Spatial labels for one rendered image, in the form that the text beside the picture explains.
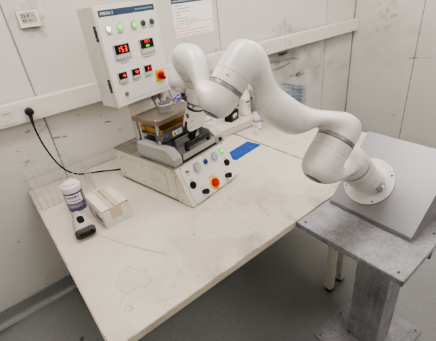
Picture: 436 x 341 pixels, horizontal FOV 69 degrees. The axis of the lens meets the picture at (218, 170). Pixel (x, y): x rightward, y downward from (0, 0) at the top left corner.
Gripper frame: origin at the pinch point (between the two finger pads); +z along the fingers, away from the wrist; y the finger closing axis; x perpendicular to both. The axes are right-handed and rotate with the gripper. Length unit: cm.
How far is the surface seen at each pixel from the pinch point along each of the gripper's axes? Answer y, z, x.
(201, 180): -6.8, 14.0, -14.7
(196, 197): -13.1, 17.5, -18.2
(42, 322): -78, 118, 28
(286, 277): 30, 84, -64
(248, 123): 70, 29, 11
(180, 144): -5.3, 3.8, 1.6
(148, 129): -10.2, 2.7, 17.7
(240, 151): 38.0, 25.3, -6.7
